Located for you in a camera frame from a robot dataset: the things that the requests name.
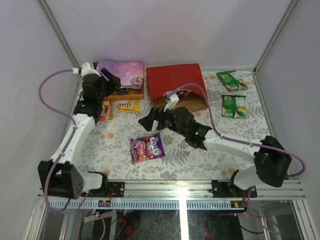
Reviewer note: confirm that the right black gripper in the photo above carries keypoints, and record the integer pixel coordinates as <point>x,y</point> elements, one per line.
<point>157,114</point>

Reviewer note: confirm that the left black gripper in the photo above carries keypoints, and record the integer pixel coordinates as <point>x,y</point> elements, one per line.
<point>105,81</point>

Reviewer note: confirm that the yellow chocolate candy packet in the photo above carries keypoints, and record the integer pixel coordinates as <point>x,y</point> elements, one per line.
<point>128,108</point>

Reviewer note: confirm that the red paper bag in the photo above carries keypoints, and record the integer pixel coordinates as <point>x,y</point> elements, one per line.
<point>186,77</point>

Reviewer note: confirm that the purple candy packet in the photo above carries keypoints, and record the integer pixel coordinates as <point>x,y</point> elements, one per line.
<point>146,148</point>

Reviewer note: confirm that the green snack packet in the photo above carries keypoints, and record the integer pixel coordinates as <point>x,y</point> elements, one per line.
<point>234,106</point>
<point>230,80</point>

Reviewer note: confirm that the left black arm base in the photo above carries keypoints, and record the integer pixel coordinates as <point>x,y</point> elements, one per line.
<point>113,189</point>

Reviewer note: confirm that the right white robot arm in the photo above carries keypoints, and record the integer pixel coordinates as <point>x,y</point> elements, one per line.
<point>270,160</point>

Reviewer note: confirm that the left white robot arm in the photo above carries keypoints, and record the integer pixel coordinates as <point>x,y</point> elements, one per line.
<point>58,176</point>

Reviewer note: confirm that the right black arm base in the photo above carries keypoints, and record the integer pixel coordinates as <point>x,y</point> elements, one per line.
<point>227,189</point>

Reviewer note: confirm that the purple folded cloth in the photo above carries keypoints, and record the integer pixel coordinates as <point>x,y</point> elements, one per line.
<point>131,73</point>

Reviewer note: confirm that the orange wooden tray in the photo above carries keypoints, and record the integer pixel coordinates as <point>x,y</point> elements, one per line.
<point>126,94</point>

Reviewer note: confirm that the small purple chocolate packet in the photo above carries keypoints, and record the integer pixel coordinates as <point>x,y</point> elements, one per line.
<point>183,93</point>

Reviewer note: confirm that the floral table mat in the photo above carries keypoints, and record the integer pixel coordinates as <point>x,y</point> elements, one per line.
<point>107,147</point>

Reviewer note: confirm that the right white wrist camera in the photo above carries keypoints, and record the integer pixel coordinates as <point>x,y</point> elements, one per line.
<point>171,100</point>

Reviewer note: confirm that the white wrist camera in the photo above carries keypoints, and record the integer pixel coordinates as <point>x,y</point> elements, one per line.
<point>87,69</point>
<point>171,100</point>

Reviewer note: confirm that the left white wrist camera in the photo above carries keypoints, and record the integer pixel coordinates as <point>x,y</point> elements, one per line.
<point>87,69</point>

